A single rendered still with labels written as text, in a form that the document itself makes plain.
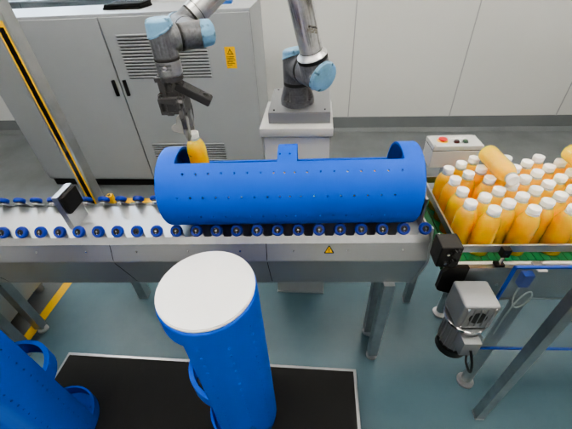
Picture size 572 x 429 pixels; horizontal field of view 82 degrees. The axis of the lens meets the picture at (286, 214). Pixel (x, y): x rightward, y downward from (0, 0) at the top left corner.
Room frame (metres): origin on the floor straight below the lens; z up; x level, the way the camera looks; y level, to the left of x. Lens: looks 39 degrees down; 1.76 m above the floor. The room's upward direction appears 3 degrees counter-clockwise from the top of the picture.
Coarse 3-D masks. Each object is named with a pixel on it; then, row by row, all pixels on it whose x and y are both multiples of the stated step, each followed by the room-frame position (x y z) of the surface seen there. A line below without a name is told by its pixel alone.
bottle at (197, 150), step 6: (198, 138) 1.06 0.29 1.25; (192, 144) 1.04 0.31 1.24; (198, 144) 1.05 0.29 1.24; (204, 144) 1.07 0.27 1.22; (192, 150) 1.04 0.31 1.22; (198, 150) 1.04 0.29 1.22; (204, 150) 1.06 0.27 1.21; (192, 156) 1.04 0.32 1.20; (198, 156) 1.04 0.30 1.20; (204, 156) 1.05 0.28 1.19; (192, 162) 1.04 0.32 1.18; (198, 162) 1.04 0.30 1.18; (204, 162) 1.05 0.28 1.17
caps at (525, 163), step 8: (528, 160) 1.06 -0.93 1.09; (536, 160) 1.07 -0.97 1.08; (560, 160) 1.04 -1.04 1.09; (520, 168) 1.01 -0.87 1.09; (544, 168) 1.01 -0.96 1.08; (552, 168) 1.00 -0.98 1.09; (568, 168) 0.99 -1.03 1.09; (520, 176) 0.95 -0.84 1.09; (528, 176) 0.95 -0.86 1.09; (536, 176) 0.97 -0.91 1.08; (560, 176) 0.94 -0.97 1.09; (544, 184) 0.91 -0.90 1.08; (552, 184) 0.90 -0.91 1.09; (536, 192) 0.87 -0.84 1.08; (560, 192) 0.85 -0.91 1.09; (568, 192) 0.87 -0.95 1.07; (544, 200) 0.81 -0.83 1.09; (552, 200) 0.81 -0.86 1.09; (560, 200) 0.83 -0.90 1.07; (568, 208) 0.78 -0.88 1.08
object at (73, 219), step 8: (56, 192) 1.04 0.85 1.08; (64, 192) 1.04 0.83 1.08; (72, 192) 1.06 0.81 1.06; (56, 200) 1.00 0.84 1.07; (64, 200) 1.01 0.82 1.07; (72, 200) 1.04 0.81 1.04; (80, 200) 1.08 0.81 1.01; (64, 208) 1.00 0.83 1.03; (72, 208) 1.02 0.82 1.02; (80, 208) 1.07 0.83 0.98; (64, 216) 1.00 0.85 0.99; (72, 216) 1.02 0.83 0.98; (80, 216) 1.05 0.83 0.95; (72, 224) 1.00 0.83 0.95
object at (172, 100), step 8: (160, 80) 1.05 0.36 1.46; (168, 80) 1.03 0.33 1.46; (176, 80) 1.04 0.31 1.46; (160, 88) 1.07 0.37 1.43; (168, 88) 1.06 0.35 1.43; (160, 96) 1.06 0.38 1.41; (168, 96) 1.06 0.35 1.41; (176, 96) 1.05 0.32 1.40; (184, 96) 1.05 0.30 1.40; (160, 104) 1.04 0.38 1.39; (168, 104) 1.04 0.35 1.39; (176, 104) 1.04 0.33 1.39; (184, 104) 1.04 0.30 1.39; (168, 112) 1.04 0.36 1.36; (176, 112) 1.04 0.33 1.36
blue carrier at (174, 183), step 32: (160, 160) 0.97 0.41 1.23; (256, 160) 1.13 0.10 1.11; (288, 160) 0.93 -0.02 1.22; (320, 160) 1.11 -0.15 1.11; (352, 160) 0.91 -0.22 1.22; (384, 160) 0.90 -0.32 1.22; (416, 160) 0.89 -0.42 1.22; (160, 192) 0.89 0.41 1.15; (192, 192) 0.88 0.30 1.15; (224, 192) 0.87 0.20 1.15; (256, 192) 0.86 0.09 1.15; (288, 192) 0.86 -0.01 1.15; (320, 192) 0.85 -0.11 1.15; (352, 192) 0.84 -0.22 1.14; (384, 192) 0.83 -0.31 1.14; (416, 192) 0.82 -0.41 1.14; (192, 224) 0.90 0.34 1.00; (224, 224) 0.91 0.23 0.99
